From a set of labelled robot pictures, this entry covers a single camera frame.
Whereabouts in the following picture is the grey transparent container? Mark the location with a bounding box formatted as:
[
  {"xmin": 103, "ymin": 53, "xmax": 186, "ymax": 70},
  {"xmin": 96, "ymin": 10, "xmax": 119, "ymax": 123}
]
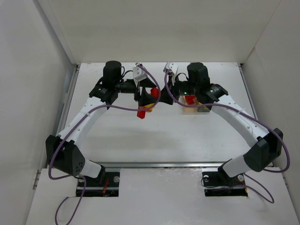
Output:
[{"xmin": 197, "ymin": 106, "xmax": 211, "ymax": 113}]

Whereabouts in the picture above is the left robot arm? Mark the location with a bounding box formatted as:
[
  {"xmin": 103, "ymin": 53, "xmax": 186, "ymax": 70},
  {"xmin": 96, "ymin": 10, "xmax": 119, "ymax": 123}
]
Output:
[{"xmin": 45, "ymin": 60, "xmax": 160, "ymax": 182}]

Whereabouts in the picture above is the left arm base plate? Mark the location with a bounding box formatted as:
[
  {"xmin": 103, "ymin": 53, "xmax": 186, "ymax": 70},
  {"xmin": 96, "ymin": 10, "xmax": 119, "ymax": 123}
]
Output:
[{"xmin": 75, "ymin": 169, "xmax": 120, "ymax": 197}]

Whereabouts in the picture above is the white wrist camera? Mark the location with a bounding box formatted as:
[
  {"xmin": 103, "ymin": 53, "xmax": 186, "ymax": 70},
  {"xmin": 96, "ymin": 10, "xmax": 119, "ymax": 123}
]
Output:
[
  {"xmin": 163, "ymin": 62, "xmax": 179, "ymax": 86},
  {"xmin": 133, "ymin": 66, "xmax": 148, "ymax": 83}
]

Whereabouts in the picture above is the orange transparent container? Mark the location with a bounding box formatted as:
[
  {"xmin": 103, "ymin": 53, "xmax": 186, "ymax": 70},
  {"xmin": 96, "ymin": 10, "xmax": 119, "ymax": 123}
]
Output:
[{"xmin": 180, "ymin": 95, "xmax": 200, "ymax": 115}]

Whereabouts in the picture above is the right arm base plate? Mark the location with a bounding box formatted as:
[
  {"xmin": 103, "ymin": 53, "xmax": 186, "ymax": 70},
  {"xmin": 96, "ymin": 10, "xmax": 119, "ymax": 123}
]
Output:
[{"xmin": 201, "ymin": 171, "xmax": 248, "ymax": 197}]

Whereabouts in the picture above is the aluminium rail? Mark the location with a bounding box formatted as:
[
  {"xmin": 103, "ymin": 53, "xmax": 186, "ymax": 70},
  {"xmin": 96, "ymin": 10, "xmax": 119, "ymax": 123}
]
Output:
[{"xmin": 100, "ymin": 162, "xmax": 222, "ymax": 168}]

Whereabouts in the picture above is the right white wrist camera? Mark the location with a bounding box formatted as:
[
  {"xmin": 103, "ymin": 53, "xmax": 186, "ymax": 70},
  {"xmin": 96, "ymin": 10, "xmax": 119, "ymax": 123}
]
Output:
[{"xmin": 163, "ymin": 62, "xmax": 179, "ymax": 86}]

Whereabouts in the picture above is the red and yellow lego stack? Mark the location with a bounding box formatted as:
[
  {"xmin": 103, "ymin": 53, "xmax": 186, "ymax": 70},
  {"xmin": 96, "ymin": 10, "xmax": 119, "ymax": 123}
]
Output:
[{"xmin": 136, "ymin": 104, "xmax": 154, "ymax": 119}]

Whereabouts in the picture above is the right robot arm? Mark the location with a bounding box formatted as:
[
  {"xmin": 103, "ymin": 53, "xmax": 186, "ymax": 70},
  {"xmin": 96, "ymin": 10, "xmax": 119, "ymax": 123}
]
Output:
[{"xmin": 163, "ymin": 62, "xmax": 283, "ymax": 188}]

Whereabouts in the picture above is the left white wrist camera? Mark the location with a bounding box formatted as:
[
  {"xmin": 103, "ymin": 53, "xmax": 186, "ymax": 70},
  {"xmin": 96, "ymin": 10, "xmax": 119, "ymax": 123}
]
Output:
[{"xmin": 133, "ymin": 66, "xmax": 148, "ymax": 83}]

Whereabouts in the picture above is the red lego brick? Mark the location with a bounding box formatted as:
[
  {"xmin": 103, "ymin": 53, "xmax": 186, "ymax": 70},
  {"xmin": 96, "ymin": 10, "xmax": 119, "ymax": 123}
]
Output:
[{"xmin": 184, "ymin": 96, "xmax": 197, "ymax": 105}]

